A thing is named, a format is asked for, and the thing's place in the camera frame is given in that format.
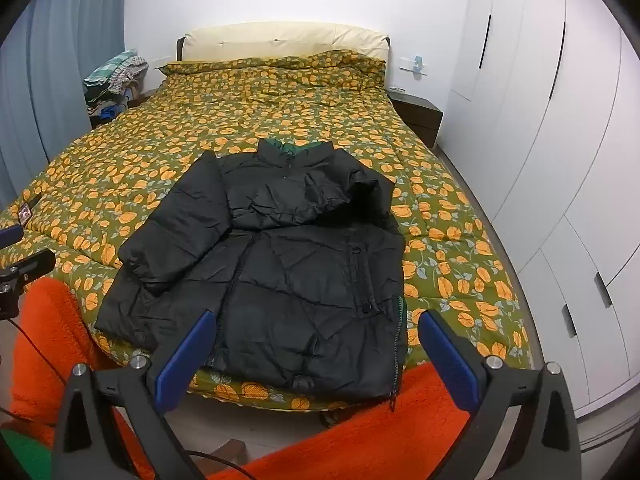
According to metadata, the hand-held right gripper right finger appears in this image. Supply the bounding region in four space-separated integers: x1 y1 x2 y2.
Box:
419 310 583 480

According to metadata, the green orange floral quilt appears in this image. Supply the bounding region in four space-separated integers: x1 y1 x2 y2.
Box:
0 49 528 413

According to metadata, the white wardrobe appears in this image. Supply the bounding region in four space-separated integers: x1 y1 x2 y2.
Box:
440 0 640 448

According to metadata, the dark wooden nightstand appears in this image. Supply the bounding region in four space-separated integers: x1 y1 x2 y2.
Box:
387 91 445 148
127 89 160 108

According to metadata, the black puffer jacket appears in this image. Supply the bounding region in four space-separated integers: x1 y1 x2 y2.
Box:
94 139 408 413

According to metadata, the black cable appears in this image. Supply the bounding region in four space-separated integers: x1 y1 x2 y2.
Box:
0 316 263 480

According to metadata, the green cloth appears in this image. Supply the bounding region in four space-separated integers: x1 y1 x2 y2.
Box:
0 427 57 480

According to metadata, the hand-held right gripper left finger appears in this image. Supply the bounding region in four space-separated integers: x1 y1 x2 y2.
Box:
51 310 217 480

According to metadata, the pile of folded clothes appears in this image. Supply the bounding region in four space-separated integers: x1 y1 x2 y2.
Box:
82 49 150 128

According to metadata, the blue curtain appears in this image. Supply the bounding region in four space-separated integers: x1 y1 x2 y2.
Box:
0 0 128 211

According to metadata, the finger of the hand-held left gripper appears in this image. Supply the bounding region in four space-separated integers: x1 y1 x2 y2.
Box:
0 249 57 286
0 225 25 250

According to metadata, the person's orange fleece clothing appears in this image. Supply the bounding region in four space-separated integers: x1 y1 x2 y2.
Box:
9 277 473 480

